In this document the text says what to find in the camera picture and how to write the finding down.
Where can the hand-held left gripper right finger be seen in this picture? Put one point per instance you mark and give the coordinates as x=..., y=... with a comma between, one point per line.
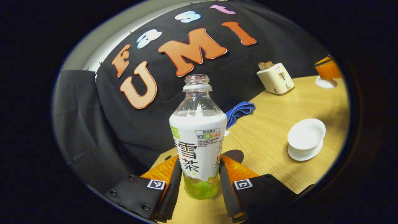
x=226, y=189

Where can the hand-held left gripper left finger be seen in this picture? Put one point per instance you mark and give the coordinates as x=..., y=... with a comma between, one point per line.
x=174, y=189

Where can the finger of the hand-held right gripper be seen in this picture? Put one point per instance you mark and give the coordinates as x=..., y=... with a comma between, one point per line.
x=328, y=70
x=325, y=59

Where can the dark brown round coaster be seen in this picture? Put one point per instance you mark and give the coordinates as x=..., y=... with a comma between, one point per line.
x=234, y=155

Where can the white-labelled plastic water bottle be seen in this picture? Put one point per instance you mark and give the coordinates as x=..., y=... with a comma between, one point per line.
x=197, y=140

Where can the white teacup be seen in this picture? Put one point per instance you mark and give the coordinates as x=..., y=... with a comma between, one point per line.
x=306, y=133

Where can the cream toaster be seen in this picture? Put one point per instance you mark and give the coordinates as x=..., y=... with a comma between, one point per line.
x=275, y=79

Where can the brown toast slice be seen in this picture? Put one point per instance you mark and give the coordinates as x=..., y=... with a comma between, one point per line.
x=270, y=63
x=262, y=65

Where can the folded blue cloth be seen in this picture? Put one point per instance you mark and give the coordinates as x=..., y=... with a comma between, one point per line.
x=239, y=110

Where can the white saucer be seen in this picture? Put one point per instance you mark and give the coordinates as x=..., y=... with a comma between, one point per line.
x=303, y=157

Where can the black backdrop cloth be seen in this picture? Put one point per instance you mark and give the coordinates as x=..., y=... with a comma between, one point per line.
x=93, y=124

